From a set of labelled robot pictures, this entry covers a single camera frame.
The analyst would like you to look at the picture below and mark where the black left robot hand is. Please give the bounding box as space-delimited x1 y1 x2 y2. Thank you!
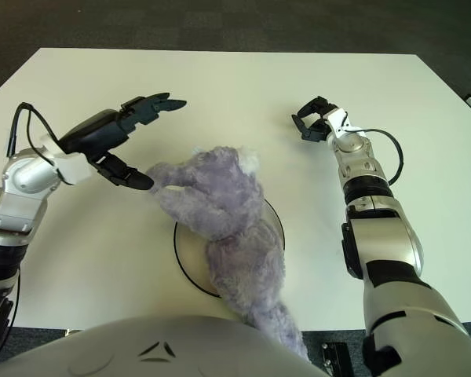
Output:
57 93 188 192

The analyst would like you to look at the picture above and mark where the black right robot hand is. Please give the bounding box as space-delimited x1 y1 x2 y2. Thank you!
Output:
290 95 341 142

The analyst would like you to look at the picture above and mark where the purple plush doll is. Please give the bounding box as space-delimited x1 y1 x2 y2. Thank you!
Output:
144 145 311 362

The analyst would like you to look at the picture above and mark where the white plate black rim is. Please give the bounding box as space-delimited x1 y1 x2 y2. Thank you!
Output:
173 198 286 302

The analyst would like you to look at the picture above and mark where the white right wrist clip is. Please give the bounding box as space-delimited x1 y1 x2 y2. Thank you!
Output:
325 108 368 138

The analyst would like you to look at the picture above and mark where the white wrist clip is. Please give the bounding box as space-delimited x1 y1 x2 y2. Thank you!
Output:
38 135 95 185
325 108 368 138

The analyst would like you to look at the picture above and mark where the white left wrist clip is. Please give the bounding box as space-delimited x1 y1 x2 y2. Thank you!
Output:
38 135 95 185

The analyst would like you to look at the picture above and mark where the silver robot torso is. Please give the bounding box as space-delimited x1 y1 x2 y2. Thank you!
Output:
0 313 327 377

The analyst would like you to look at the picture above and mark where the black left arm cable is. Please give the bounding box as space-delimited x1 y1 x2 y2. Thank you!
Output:
0 101 64 354

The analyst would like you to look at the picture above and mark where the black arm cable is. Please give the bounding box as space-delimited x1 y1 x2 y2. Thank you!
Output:
0 101 64 354
352 127 404 185

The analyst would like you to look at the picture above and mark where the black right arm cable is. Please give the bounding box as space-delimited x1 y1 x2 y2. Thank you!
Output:
352 127 404 185

